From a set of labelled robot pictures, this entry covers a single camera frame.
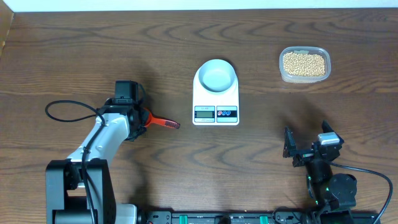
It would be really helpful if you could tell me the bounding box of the grey round bowl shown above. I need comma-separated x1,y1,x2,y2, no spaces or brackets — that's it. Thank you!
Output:
198,59,238,93

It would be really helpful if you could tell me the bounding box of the pile of soybeans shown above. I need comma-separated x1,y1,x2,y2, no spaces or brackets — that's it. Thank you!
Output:
282,52,325,77

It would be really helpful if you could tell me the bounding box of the white digital kitchen scale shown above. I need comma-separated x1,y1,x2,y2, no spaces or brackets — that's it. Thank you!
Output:
192,69,240,126

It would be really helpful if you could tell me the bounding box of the clear plastic container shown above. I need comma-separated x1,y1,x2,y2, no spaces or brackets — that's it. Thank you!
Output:
279,46,331,84

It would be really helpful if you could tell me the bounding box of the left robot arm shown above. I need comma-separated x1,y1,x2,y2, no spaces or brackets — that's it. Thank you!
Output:
45,93,147,223

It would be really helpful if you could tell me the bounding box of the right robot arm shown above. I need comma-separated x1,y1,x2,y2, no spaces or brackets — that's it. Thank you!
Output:
283,121,357,223

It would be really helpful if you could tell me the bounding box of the red measuring scoop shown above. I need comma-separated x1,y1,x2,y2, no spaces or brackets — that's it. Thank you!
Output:
144,108,180,129

